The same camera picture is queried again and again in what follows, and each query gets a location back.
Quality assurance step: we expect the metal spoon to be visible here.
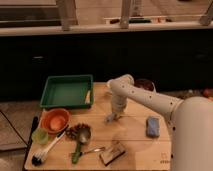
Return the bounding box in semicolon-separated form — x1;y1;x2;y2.
80;147;106;156

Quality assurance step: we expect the grey-blue towel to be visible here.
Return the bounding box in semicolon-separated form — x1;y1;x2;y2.
105;115;116;123

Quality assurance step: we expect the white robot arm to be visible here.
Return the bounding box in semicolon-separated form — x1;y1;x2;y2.
108;74;213;171

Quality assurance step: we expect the blue sponge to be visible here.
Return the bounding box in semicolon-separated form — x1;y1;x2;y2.
146;117;160;138

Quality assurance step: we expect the green plastic tray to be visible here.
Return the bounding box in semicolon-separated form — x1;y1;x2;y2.
40;75;94;109

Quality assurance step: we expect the wooden block brush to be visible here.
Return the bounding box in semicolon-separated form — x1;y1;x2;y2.
99;143;126;166

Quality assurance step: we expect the small yellow item in tray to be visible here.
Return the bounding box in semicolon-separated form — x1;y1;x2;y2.
85;90;91;104

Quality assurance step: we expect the white dish brush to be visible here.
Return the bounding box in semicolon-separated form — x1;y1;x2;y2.
31;131;65;166

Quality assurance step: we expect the small green cup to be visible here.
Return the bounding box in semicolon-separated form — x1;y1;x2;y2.
31;128;49;145

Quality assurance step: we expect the dark red bowl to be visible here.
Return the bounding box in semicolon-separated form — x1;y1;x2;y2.
134;79;155;91

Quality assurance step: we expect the white cup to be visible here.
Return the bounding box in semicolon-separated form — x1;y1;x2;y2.
106;80;112;94

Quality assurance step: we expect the orange plastic bowl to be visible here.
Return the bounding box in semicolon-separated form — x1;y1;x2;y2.
41;108;70;134

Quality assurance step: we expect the green handled metal scoop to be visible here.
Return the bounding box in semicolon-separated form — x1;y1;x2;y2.
72;128;91;164

